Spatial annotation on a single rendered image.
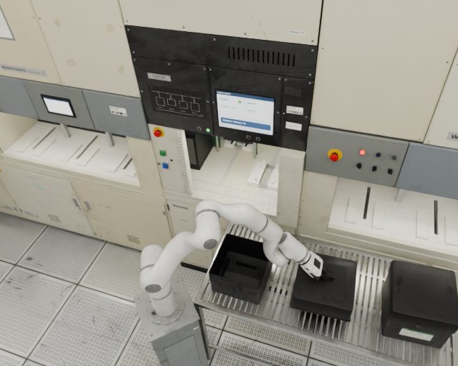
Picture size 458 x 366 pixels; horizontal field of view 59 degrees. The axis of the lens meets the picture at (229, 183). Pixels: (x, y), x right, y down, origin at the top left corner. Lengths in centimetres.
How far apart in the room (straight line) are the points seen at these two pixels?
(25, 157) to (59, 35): 126
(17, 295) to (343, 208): 251
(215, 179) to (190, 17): 117
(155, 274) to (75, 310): 155
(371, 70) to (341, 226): 100
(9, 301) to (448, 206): 313
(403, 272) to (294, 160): 74
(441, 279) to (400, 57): 106
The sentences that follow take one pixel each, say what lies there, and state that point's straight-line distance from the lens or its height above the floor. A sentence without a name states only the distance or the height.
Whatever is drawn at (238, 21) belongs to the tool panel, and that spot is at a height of 202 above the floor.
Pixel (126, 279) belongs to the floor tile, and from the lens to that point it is 335.
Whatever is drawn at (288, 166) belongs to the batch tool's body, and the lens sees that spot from 206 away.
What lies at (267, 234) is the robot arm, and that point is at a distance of 177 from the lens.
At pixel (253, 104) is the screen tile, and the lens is 195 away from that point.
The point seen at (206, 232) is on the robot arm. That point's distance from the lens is 164.
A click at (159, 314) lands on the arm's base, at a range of 221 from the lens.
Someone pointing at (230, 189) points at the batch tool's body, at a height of 87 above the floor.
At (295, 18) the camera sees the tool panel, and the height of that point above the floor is 206.
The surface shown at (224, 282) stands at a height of 89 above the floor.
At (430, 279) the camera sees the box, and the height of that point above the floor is 101.
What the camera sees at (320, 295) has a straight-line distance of 206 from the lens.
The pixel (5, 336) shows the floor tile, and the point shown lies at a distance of 346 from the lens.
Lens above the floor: 272
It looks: 45 degrees down
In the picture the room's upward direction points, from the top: 4 degrees counter-clockwise
